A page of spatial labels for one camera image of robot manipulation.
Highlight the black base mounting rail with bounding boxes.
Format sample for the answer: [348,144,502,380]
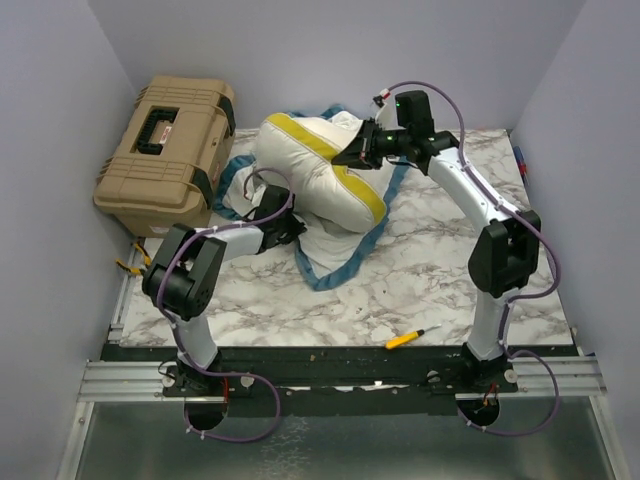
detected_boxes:
[83,345,516,424]

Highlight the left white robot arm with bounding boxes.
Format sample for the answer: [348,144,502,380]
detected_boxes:
[142,186,306,395]

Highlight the blue red marker pen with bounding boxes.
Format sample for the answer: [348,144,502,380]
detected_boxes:
[513,146,529,186]

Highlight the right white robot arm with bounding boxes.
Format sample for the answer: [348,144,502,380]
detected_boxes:
[333,90,541,391]

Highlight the aluminium extrusion frame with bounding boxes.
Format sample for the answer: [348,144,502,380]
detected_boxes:
[54,239,631,480]

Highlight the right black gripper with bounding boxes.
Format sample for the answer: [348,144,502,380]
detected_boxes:
[334,116,412,170]

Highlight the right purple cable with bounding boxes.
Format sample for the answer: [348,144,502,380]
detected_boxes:
[372,79,563,438]

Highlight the cream yellow-edged pillow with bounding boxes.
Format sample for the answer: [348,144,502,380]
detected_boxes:
[252,111,394,233]

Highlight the yellow handled screwdriver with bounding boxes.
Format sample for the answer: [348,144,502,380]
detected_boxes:
[384,325,440,350]

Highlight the purple cable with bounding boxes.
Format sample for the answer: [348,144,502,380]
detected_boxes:
[372,79,563,438]
[155,166,299,445]

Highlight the tan plastic toolbox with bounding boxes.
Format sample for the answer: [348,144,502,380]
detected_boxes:
[93,75,236,238]

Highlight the yellow handled pliers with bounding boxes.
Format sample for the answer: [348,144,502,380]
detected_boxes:
[115,239,152,276]

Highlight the white blue-trimmed pillowcase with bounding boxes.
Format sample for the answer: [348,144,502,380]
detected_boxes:
[214,106,408,291]

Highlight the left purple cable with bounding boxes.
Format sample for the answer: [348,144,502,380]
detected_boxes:
[155,166,299,445]

